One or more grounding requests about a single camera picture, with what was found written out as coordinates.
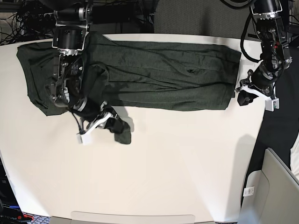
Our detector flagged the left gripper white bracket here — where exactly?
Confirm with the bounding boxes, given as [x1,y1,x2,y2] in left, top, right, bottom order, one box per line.
[235,70,280,112]

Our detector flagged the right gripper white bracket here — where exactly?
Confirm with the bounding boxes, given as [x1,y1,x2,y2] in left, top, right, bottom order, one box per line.
[77,102,126,145]

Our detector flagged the green long sleeve shirt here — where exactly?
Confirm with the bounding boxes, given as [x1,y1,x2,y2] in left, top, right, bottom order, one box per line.
[16,32,242,145]

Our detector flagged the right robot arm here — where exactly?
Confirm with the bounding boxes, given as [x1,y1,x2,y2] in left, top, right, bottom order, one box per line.
[42,0,131,145]

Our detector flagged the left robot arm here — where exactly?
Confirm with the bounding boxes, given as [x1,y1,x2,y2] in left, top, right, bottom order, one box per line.
[222,0,292,112]

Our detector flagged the dark grey mat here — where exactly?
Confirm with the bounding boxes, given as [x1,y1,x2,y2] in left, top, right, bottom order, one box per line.
[249,45,299,178]

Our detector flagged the white plastic bin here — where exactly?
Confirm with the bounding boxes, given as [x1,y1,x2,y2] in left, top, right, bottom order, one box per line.
[237,148,299,224]

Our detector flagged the black box red logo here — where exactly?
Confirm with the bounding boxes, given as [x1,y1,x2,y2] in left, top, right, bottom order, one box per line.
[0,172,22,224]

